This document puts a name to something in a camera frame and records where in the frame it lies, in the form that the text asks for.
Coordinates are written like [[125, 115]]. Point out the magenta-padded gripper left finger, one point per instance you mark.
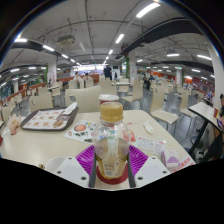
[[71, 171]]

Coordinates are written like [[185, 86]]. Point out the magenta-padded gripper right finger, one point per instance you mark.
[[151, 171]]

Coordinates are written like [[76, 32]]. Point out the clear bottle with yellow drink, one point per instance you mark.
[[111, 153]]

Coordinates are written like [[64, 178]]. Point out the small pink carton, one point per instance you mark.
[[171, 158]]

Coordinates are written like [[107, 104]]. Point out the clear plastic packet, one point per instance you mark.
[[151, 145]]

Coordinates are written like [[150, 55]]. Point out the colourful printed flyer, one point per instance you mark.
[[80, 130]]

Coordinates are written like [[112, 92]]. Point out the crumpled white wrapper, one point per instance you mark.
[[148, 127]]

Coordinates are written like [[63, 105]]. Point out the dark serving tray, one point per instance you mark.
[[74, 116]]

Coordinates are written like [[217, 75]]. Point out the printed paper tray liner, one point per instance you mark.
[[41, 119]]

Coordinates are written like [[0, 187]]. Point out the white crumpled napkin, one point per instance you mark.
[[70, 108]]

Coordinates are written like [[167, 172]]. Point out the beige chair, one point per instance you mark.
[[83, 98], [40, 101]]

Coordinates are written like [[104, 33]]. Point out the paper bag of fried food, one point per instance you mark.
[[13, 123]]

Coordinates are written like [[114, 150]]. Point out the beige side table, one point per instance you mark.
[[205, 111]]

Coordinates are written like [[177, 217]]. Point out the group of beige chairs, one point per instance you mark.
[[136, 91]]

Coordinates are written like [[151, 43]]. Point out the person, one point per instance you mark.
[[87, 78], [77, 79], [107, 71]]

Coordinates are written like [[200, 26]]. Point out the ceiling air conditioner unit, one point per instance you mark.
[[65, 40]]

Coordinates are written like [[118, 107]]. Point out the group of ceiling lights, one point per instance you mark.
[[146, 10]]

